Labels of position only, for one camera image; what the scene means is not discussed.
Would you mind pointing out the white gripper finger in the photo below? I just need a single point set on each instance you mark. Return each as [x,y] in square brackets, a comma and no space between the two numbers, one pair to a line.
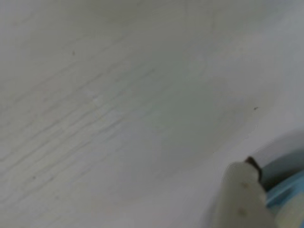
[242,202]

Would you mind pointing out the blue round dish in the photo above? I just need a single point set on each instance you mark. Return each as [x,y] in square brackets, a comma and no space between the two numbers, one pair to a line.
[285,187]

